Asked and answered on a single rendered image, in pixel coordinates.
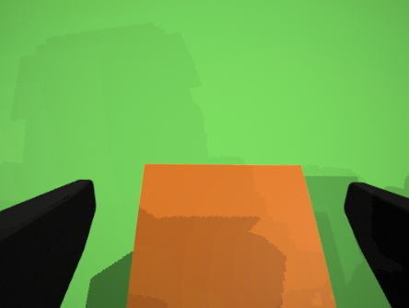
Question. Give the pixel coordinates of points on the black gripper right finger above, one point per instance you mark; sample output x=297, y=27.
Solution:
x=380, y=220

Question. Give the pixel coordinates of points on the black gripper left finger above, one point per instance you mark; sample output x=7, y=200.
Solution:
x=41, y=243

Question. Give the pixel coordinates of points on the orange block with dark square mark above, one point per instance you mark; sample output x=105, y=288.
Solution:
x=227, y=236

